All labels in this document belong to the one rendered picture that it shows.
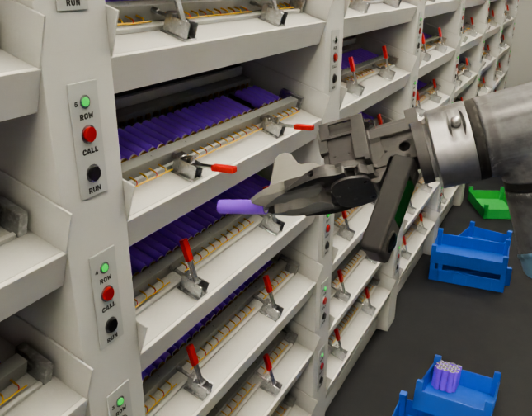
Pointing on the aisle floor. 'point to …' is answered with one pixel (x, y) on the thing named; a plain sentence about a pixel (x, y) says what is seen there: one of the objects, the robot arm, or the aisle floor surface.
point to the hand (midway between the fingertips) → (266, 207)
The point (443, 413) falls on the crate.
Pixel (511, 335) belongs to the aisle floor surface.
